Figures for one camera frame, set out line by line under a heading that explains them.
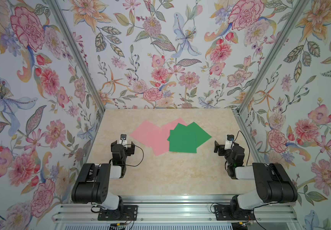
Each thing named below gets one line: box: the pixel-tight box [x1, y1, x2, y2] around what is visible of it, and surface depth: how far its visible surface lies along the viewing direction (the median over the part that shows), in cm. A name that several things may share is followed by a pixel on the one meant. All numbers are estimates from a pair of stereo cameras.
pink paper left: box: [130, 120, 166, 147], surface depth 112 cm
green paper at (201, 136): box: [186, 121, 212, 149], surface depth 109 cm
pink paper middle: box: [150, 117, 188, 157], surface depth 106 cm
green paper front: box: [168, 129, 197, 153], surface depth 106 cm
